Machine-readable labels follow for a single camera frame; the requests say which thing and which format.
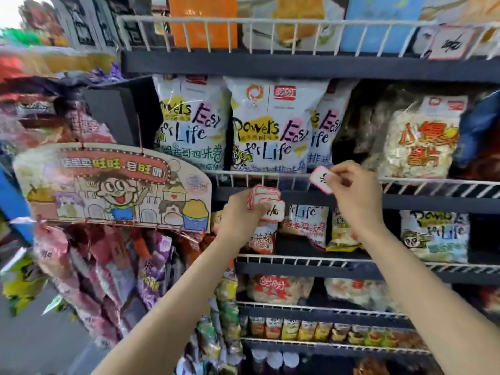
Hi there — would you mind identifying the person's left hand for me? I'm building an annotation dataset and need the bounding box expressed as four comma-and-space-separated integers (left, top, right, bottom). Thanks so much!
217, 187, 273, 255

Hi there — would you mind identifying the person's right hand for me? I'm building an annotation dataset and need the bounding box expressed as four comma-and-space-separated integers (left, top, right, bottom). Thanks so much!
324, 159, 386, 235

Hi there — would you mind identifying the stack of red-bordered price tags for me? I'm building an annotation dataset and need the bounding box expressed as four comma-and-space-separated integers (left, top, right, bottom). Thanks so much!
246, 184, 286, 223

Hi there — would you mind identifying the dark grey metal shelf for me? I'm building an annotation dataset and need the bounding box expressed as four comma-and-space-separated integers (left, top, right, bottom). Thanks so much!
117, 15, 500, 375

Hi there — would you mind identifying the person's right forearm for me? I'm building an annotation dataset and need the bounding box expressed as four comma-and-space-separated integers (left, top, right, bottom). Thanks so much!
353, 222, 500, 375

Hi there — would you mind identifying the person's left forearm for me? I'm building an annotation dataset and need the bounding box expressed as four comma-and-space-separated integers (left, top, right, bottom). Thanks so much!
92, 236, 258, 375

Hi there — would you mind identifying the clear plastic label holder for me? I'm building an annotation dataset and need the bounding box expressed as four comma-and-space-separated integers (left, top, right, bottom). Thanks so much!
421, 23, 481, 62

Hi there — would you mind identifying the white printed snack bag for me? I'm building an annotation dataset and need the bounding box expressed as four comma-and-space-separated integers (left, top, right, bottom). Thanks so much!
153, 73, 232, 172
279, 205, 330, 251
249, 221, 280, 256
306, 80, 359, 169
224, 77, 332, 175
400, 210, 471, 265

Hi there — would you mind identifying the yellow cat-print snack bag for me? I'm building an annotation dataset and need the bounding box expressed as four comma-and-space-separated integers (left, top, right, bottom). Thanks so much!
326, 208, 363, 253

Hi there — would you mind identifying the clear red-print snack bag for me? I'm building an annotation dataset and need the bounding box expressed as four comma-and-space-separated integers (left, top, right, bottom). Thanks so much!
246, 273, 316, 307
324, 278, 400, 314

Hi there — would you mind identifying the clear orange-print chip bag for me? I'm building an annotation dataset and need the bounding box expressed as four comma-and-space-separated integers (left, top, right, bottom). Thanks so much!
363, 95, 470, 181

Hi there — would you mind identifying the cartoon cutout sign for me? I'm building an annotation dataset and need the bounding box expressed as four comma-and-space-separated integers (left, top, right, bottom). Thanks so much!
12, 143, 214, 234

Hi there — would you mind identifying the dark blue snack bag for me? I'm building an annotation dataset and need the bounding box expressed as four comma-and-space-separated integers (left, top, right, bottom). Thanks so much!
449, 89, 500, 181

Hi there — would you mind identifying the row of colourful snack packets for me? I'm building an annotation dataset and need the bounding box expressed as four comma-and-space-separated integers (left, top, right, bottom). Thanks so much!
0, 222, 246, 375

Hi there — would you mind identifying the light blue cake box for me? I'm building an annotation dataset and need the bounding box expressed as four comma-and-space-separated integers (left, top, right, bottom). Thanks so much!
339, 0, 500, 55

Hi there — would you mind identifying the black white snack packet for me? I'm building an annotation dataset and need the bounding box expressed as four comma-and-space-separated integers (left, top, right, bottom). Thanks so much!
104, 0, 169, 49
51, 0, 98, 52
87, 0, 122, 51

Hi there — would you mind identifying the orange cake box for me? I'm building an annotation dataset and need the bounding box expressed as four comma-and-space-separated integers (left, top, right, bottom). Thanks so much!
168, 0, 348, 51

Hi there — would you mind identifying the blue panel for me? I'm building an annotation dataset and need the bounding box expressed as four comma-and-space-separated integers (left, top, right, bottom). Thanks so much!
0, 164, 36, 247

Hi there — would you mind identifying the pile of orange yellow packets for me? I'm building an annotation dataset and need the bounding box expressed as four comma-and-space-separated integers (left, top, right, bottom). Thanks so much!
0, 46, 127, 153

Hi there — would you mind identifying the row of green bottles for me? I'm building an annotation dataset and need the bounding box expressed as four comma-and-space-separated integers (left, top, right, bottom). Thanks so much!
0, 28, 44, 48

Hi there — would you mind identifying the white wire shelf fence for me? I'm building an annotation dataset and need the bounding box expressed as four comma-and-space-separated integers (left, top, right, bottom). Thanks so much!
207, 170, 500, 199
117, 15, 500, 59
242, 337, 432, 356
238, 302, 411, 319
236, 254, 500, 274

